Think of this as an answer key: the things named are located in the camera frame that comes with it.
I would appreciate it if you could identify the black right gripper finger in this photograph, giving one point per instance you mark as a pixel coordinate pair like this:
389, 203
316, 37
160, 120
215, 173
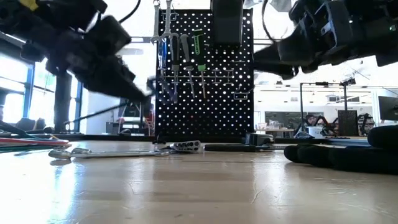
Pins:
273, 62

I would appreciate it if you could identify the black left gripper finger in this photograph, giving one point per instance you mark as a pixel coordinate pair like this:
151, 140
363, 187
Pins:
115, 81

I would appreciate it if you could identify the green black Craftsman screwdriver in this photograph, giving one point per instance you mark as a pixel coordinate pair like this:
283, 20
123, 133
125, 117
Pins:
199, 46

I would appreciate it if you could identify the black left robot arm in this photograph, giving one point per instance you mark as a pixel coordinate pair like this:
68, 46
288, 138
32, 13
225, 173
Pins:
46, 12

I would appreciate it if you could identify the black computer monitor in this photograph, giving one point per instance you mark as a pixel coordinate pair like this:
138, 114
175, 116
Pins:
136, 112
388, 108

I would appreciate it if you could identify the fluorescent light fixture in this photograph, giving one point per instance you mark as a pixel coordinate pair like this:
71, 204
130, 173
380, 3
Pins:
140, 39

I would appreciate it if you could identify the black padded column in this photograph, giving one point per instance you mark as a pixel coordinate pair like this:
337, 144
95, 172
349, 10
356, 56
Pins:
63, 109

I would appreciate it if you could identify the black pegboard bin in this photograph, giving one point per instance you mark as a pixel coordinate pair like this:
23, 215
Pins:
227, 21

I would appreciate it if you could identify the person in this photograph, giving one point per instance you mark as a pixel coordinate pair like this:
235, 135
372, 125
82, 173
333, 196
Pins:
310, 119

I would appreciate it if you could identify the white box device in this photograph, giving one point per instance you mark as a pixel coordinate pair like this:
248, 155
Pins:
315, 131

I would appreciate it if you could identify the black metal pegboard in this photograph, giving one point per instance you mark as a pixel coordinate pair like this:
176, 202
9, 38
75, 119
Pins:
211, 118

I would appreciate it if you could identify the black mesh computer case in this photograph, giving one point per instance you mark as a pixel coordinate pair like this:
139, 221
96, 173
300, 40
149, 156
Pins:
347, 123

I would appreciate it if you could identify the blue metal beam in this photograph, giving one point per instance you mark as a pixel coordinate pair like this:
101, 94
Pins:
349, 141

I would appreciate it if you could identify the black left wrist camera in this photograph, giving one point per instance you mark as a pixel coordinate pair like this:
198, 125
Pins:
107, 34

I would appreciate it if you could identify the black camera on pole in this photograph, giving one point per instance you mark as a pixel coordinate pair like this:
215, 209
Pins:
348, 81

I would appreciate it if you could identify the black aluminium frame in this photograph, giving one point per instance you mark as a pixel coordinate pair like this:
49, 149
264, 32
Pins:
109, 137

